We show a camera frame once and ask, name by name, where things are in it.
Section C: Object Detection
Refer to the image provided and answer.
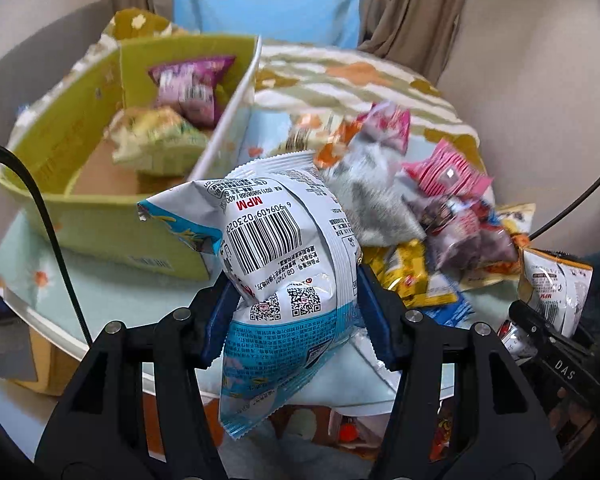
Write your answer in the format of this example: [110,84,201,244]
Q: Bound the purple snack bag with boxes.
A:
[147,55,236,128]

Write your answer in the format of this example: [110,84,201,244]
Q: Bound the pale green snack bag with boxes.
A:
[102,106,208,177]

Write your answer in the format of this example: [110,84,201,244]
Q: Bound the striped floral blanket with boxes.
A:
[90,9,483,178]

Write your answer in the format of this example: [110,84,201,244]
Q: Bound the white orange snack bag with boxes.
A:
[518,248,593,338]

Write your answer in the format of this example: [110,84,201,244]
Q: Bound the black cable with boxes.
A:
[0,138,94,348]

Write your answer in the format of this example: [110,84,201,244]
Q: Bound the green cardboard box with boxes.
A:
[8,33,262,281]

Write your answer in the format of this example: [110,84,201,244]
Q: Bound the white text snack bag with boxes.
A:
[321,140,425,247]

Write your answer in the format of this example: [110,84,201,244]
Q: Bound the pink white snack bag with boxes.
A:
[356,101,412,155]

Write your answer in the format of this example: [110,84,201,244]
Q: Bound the yellow snack bag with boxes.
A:
[363,240,458,309]

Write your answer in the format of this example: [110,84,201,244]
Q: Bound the cartoon figure snack bag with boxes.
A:
[408,195,518,271]

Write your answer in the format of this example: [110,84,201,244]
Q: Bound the daisy print tablecloth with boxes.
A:
[0,214,517,415]

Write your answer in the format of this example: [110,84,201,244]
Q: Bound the pink striped snack bag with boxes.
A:
[402,140,492,197]

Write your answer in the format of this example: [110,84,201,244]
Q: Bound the white blue snack bag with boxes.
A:
[137,152,361,439]

